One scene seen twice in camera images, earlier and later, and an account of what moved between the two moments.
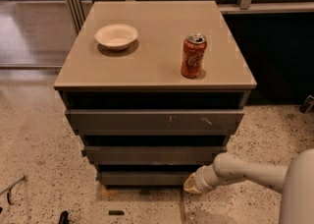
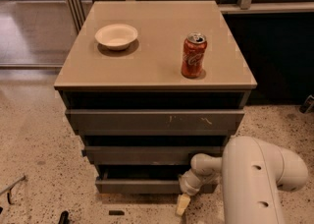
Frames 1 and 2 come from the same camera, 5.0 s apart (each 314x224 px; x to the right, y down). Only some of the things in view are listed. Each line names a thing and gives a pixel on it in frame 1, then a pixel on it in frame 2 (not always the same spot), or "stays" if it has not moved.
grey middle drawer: (147, 155) stays
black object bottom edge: (64, 219) stays
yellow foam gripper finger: (189, 184) to (182, 203)
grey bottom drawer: (143, 178) to (146, 186)
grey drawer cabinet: (154, 88) stays
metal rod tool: (9, 190) stays
